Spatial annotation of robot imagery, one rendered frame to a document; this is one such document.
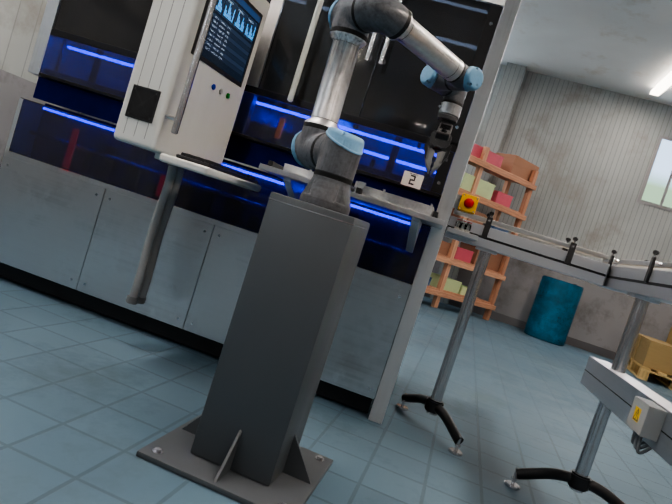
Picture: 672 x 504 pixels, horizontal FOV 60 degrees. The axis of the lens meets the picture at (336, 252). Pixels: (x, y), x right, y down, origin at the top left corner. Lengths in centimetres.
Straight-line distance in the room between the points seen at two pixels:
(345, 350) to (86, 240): 130
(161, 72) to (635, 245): 853
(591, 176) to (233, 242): 783
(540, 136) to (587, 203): 126
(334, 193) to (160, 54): 90
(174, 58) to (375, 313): 126
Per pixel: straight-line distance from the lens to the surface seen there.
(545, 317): 893
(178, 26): 225
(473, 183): 832
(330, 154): 167
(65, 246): 299
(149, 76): 225
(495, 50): 261
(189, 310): 271
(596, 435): 247
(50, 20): 322
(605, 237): 984
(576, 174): 984
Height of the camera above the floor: 78
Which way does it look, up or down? 3 degrees down
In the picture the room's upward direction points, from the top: 18 degrees clockwise
